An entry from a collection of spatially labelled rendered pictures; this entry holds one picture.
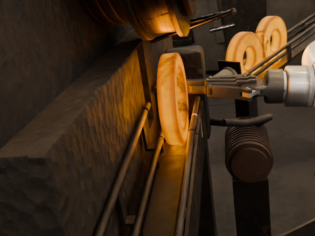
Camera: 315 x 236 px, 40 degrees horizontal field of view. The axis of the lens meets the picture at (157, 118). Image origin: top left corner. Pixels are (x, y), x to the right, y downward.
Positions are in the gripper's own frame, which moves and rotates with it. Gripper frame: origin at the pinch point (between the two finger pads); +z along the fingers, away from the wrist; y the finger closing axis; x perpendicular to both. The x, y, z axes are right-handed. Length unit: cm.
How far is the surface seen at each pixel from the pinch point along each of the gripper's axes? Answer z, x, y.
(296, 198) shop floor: -38, -71, 68
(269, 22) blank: -21.3, 6.3, 44.7
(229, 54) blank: -9.1, -0.1, 29.8
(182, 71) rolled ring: 1.0, 4.9, -5.5
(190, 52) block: 0.6, 5.3, 10.1
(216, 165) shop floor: -4, -74, 101
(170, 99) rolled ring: 1.9, 3.6, -18.7
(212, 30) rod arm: -5.2, 13.0, -2.8
